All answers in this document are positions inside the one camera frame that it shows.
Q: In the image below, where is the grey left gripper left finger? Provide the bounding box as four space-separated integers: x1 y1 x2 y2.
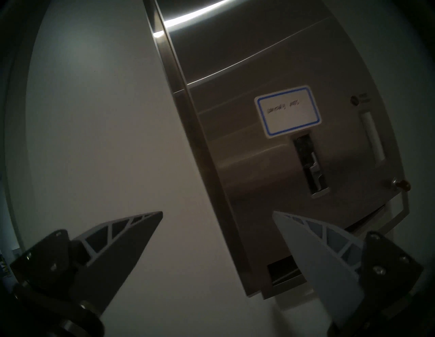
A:
10 211 163 315

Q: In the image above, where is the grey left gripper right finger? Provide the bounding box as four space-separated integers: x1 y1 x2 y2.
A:
273 211 424 328

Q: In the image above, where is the stainless steel dispenser door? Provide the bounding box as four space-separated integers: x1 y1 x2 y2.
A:
155 0 410 301

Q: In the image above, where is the chrome dispenser lever mechanism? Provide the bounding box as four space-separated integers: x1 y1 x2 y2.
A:
294 134 329 197

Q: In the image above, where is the stainless steel dispenser cabinet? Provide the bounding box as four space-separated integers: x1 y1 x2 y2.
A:
143 0 262 298

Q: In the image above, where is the white label blue border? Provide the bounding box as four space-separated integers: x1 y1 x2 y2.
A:
254 85 322 139

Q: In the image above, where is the free tampon sticker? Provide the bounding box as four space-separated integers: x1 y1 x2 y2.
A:
350 92 371 106

